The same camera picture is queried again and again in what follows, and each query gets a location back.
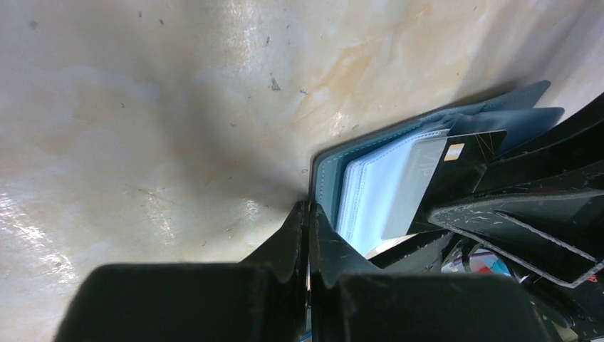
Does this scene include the black VIP credit card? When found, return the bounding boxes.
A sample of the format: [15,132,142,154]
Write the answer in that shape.
[381,130,507,240]

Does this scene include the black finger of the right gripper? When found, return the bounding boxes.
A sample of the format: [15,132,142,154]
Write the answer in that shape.
[427,161,603,288]

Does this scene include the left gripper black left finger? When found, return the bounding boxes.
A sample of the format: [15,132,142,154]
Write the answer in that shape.
[56,202,308,341]

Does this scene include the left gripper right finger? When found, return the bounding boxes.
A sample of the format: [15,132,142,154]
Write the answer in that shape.
[308,204,550,341]

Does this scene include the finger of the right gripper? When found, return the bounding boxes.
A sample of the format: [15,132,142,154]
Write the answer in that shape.
[475,95,603,192]

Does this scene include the teal card holder wallet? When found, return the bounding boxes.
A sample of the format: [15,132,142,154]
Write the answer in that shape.
[311,80,564,255]

